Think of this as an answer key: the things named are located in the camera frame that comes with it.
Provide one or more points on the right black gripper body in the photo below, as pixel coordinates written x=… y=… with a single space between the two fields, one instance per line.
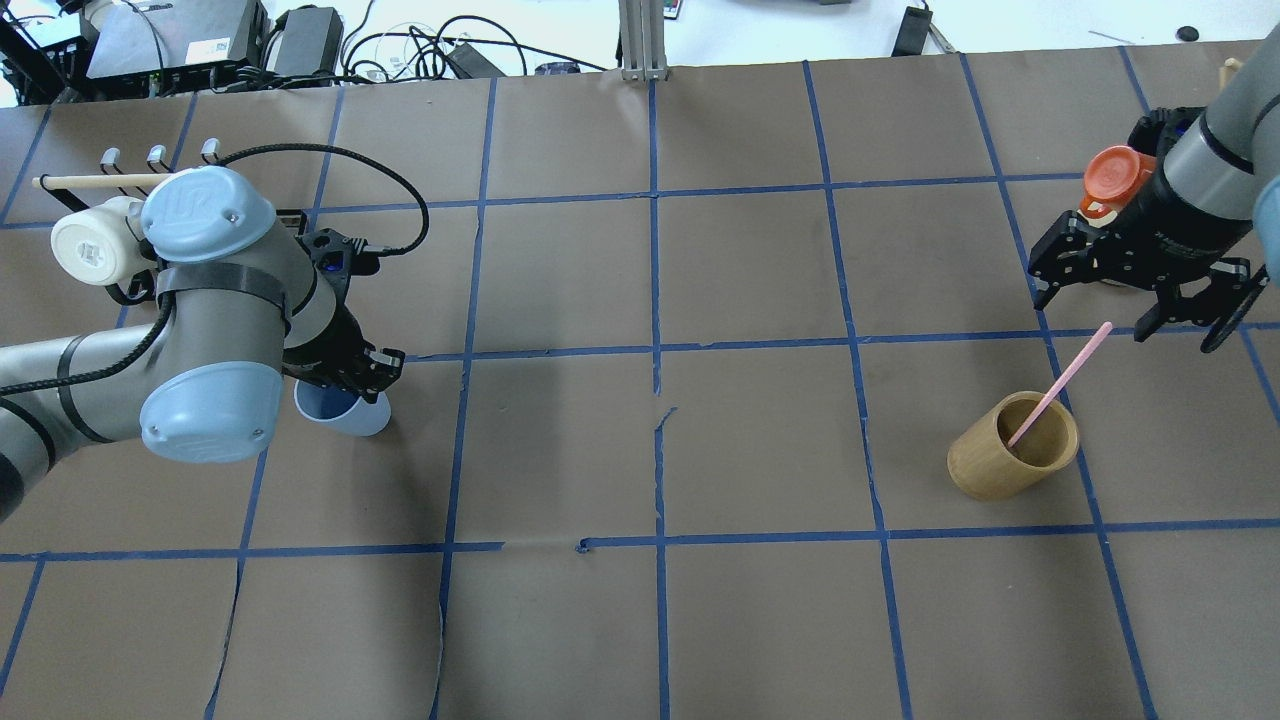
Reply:
x=1172 y=220

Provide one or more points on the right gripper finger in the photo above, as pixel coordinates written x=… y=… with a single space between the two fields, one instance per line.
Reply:
x=1171 y=307
x=1048 y=279

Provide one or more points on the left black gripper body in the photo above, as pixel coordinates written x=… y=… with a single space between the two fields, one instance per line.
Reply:
x=341 y=346

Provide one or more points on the light blue plastic cup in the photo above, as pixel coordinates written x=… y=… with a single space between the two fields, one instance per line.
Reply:
x=342 y=411

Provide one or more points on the pink chopstick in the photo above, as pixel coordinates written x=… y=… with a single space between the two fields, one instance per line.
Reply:
x=1061 y=382

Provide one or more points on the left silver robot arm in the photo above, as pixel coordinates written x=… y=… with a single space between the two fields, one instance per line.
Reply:
x=243 y=304

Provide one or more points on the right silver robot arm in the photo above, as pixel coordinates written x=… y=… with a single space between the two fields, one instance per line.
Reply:
x=1226 y=164

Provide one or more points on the orange mug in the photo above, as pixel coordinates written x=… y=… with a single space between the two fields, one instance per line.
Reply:
x=1112 y=178

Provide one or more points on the bamboo cylinder holder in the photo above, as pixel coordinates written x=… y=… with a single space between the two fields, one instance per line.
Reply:
x=999 y=455

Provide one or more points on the wooden mug tree stand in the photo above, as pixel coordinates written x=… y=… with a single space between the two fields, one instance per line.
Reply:
x=1228 y=71

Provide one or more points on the white mug upper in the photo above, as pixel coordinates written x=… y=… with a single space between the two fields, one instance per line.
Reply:
x=102 y=245

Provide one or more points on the black power adapter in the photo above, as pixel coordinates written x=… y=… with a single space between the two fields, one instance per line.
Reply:
x=306 y=42

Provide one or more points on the black computer box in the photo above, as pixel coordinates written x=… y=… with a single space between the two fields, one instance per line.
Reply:
x=178 y=40

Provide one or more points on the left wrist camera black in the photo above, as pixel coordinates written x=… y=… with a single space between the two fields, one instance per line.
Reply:
x=338 y=258

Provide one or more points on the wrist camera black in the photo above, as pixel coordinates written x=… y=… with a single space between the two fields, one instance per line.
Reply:
x=338 y=258
x=1160 y=128

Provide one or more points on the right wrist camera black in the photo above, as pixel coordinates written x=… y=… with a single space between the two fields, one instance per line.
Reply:
x=1160 y=128

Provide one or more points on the aluminium frame post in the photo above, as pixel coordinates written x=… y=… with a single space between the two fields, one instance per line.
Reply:
x=643 y=41

